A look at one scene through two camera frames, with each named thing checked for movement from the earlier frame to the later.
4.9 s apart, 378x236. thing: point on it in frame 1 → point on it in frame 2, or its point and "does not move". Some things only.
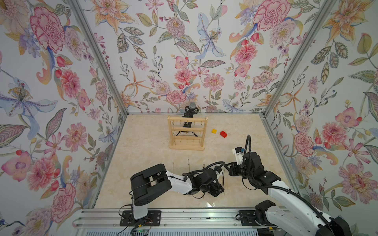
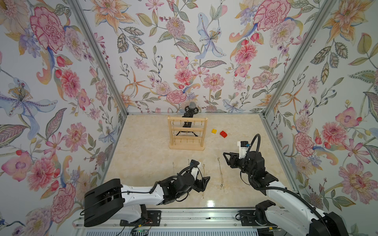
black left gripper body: [212, 188] → [198, 187]
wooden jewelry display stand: [187, 133] does not move
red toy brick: [223, 133] does not move
